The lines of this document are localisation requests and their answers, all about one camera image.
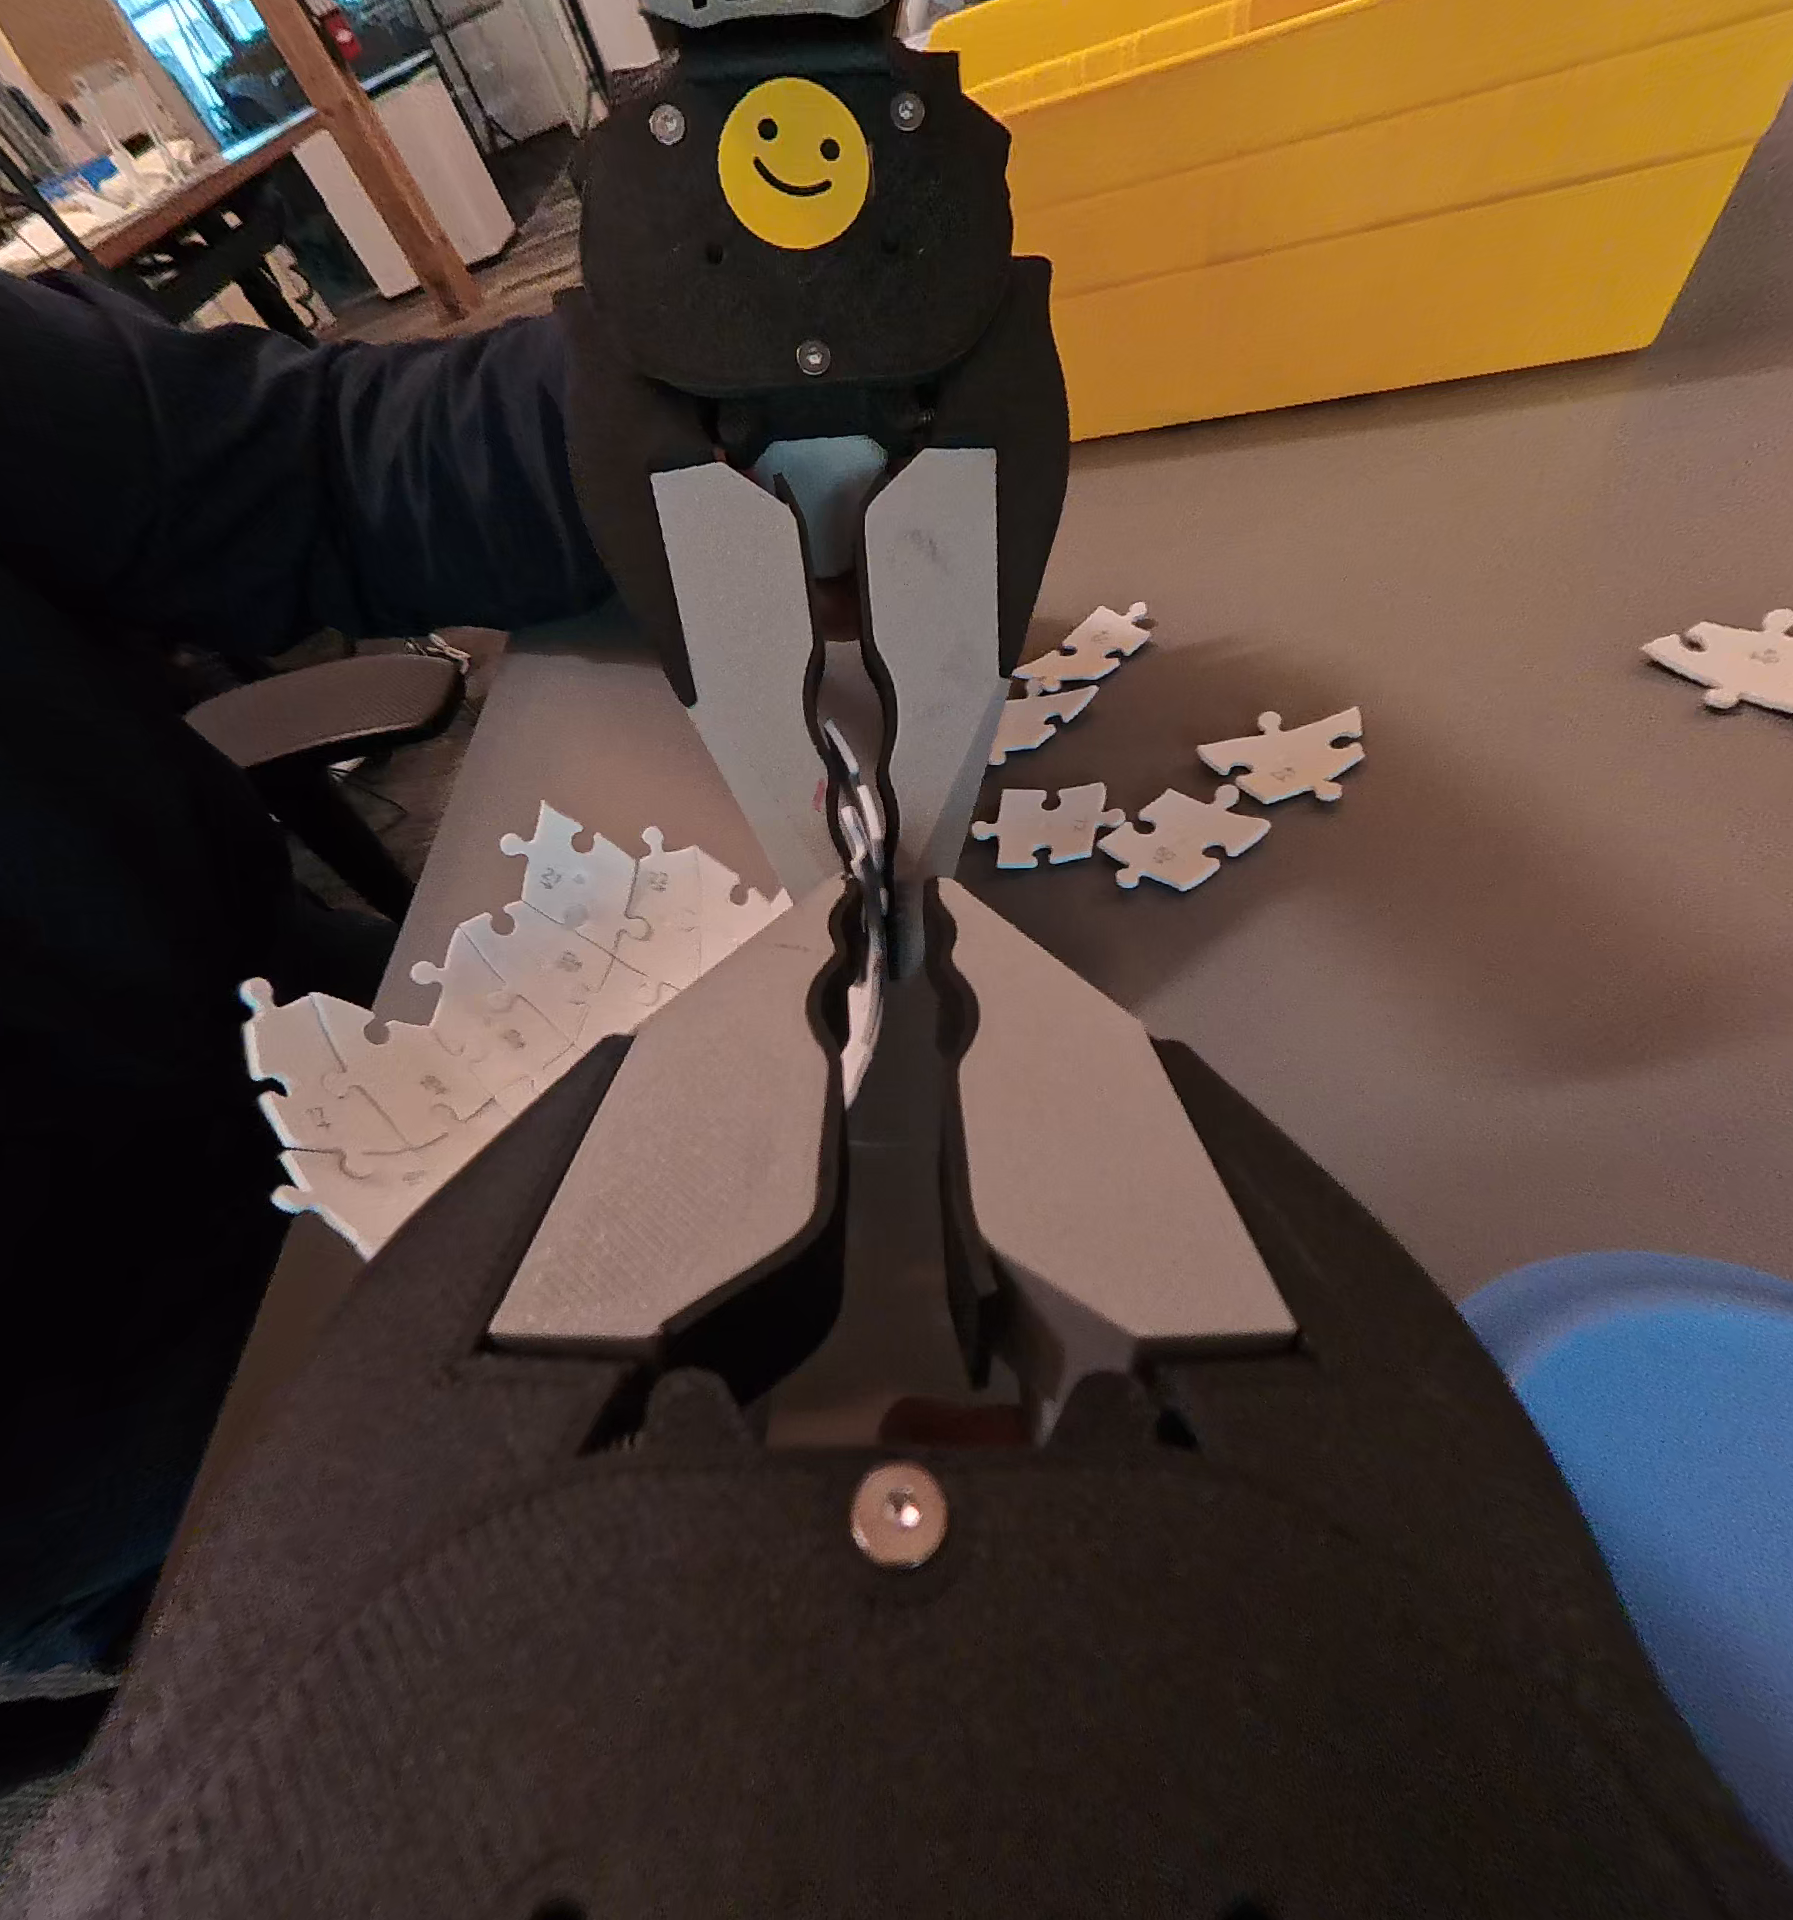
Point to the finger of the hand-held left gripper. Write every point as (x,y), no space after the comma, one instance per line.
(737,600)
(941,600)

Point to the wooden post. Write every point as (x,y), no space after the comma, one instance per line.
(385,164)

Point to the yellow plastic bin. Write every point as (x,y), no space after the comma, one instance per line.
(1362,224)

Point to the wooden work table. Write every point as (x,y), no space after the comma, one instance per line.
(164,195)

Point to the white cabinet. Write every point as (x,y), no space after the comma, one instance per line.
(439,164)

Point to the partly built white puzzle ball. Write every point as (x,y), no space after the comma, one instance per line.
(536,974)

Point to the blue plastic ball stand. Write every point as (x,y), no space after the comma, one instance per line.
(1706,1469)

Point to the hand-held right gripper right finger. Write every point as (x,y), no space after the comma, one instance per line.
(1122,1184)

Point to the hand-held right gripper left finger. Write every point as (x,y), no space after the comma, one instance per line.
(655,1184)

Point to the person's left forearm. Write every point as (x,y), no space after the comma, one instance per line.
(313,478)

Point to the joined puzzle pieces strip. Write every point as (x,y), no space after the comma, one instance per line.
(855,811)

